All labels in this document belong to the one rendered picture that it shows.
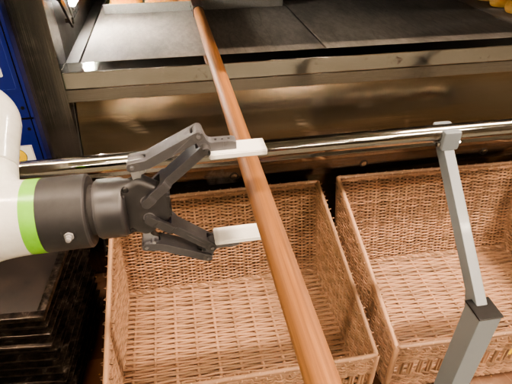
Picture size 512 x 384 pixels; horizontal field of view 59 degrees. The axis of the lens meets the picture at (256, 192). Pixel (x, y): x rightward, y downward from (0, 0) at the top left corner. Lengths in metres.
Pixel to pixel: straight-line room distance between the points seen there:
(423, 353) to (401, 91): 0.64
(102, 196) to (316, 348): 0.30
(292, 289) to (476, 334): 0.47
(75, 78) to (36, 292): 0.45
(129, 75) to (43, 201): 0.56
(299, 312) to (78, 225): 0.27
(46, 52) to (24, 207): 0.56
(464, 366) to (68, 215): 0.70
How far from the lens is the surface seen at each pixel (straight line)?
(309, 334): 0.42
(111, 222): 0.56
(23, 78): 1.08
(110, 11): 1.52
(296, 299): 0.44
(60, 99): 1.11
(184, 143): 0.53
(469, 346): 0.88
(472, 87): 1.36
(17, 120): 0.66
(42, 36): 1.07
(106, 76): 1.08
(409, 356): 1.07
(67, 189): 0.57
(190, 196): 1.18
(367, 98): 1.22
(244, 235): 0.62
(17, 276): 1.03
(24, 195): 0.58
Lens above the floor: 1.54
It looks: 36 degrees down
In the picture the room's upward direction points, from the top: straight up
